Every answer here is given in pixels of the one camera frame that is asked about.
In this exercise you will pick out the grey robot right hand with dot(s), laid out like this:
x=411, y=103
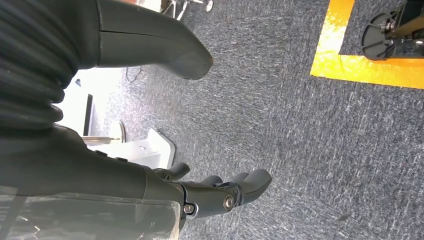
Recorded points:
x=99, y=172

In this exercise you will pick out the clear plastic sheet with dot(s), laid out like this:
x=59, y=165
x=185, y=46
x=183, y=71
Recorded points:
x=99, y=222

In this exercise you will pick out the grey standing kiosk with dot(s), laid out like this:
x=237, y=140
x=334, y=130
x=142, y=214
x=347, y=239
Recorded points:
x=155, y=152

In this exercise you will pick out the black office chair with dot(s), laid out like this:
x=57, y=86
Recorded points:
x=209, y=6

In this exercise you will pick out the yellow floor tape square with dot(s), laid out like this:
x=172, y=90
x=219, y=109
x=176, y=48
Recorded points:
x=331, y=49

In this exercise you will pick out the black wheeled base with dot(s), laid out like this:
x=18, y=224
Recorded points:
x=377, y=39

